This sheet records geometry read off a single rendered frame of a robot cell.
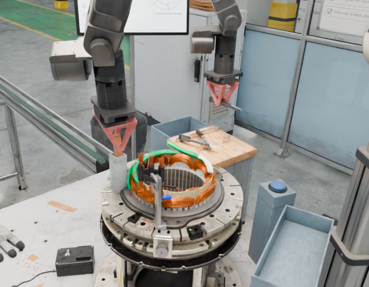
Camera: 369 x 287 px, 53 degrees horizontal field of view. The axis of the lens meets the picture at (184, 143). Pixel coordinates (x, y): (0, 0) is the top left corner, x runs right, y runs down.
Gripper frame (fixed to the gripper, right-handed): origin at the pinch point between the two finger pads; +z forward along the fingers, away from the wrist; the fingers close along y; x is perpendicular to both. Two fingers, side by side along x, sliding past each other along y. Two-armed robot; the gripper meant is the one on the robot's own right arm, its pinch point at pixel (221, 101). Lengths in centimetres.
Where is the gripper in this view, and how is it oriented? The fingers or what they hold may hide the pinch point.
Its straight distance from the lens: 111.0
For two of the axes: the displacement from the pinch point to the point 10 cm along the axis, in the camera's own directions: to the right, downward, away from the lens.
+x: 6.2, 3.7, -6.9
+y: -7.8, 2.6, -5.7
